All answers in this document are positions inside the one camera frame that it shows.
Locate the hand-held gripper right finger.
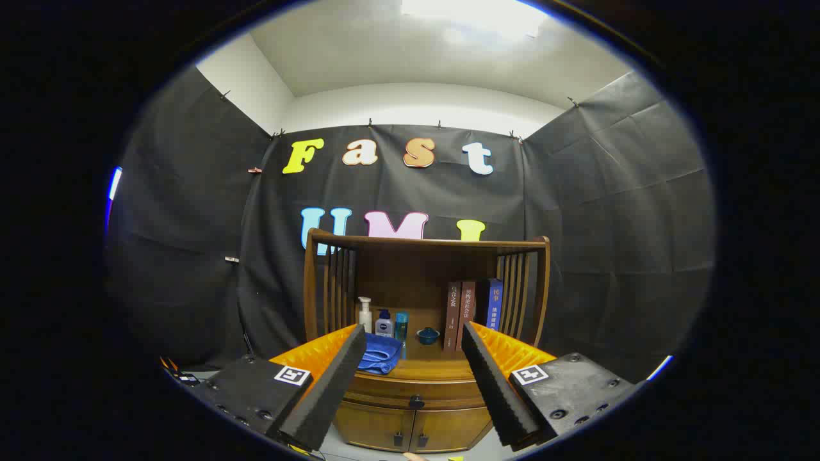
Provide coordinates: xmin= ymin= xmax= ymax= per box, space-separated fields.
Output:
xmin=460 ymin=320 xmax=643 ymax=452

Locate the dark brown book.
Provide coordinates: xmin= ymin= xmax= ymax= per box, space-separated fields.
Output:
xmin=444 ymin=282 xmax=462 ymax=352

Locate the ceiling light panel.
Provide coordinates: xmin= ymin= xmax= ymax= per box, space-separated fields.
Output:
xmin=400 ymin=0 xmax=552 ymax=38

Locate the wooden cabinet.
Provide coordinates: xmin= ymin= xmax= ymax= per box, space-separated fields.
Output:
xmin=303 ymin=229 xmax=550 ymax=454

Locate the blue book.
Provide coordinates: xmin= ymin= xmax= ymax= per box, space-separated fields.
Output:
xmin=486 ymin=278 xmax=504 ymax=331

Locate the wooden countertop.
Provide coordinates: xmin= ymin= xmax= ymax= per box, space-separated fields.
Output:
xmin=349 ymin=307 xmax=478 ymax=382

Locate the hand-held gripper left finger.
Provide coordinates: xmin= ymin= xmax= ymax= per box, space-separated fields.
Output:
xmin=183 ymin=323 xmax=368 ymax=453

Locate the wooden drawer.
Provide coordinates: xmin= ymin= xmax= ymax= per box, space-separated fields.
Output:
xmin=343 ymin=378 xmax=491 ymax=410

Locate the blue folded towel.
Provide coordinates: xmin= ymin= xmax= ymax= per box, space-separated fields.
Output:
xmin=357 ymin=333 xmax=403 ymax=375

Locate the wooden cabinet door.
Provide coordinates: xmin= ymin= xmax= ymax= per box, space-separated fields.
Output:
xmin=413 ymin=405 xmax=493 ymax=453
xmin=334 ymin=402 xmax=416 ymax=449

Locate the reddish brown book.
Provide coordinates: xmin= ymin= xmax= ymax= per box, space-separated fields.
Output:
xmin=456 ymin=281 xmax=476 ymax=350

